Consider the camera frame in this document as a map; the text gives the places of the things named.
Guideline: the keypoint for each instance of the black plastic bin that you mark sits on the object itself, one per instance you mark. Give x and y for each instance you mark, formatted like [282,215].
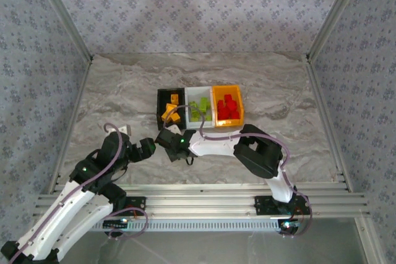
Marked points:
[162,97]

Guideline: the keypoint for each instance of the yellow plastic bin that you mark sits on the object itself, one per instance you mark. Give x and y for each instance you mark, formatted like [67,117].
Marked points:
[229,123]

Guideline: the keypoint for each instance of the aluminium frame post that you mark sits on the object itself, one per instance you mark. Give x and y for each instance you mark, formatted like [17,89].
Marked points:
[64,13]
[334,13]

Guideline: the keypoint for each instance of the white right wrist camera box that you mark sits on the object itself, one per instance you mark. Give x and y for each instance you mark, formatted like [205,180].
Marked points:
[174,130]

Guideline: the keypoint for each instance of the long green lego brick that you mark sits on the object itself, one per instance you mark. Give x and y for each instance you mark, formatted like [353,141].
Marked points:
[204,103]

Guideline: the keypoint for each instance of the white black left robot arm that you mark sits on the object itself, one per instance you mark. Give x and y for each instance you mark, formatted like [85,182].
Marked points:
[62,211]

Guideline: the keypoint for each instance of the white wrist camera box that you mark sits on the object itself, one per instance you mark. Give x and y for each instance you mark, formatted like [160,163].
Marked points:
[124,129]
[174,130]

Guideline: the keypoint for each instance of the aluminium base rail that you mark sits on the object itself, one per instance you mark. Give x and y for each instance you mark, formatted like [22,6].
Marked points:
[201,199]

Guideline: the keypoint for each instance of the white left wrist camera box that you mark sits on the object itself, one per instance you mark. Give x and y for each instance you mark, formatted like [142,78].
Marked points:
[124,129]

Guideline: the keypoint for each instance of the small circuit board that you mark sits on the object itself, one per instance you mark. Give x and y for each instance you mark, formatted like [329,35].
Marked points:
[116,223]
[289,225]

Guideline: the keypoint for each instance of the red lego brick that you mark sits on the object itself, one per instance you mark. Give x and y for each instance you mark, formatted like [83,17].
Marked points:
[235,115]
[234,105]
[221,104]
[229,97]
[223,113]
[228,108]

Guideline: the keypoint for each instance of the yellow lego brick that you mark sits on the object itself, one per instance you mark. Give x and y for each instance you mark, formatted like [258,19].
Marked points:
[174,98]
[167,112]
[164,118]
[176,117]
[171,107]

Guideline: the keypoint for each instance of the white plastic bin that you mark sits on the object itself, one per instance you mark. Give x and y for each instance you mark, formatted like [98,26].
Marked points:
[196,94]

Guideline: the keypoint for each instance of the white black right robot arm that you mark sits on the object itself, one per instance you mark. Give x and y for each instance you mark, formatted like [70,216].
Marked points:
[213,146]

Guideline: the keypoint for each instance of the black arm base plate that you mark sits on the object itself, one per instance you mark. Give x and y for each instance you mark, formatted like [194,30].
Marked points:
[139,203]
[263,205]

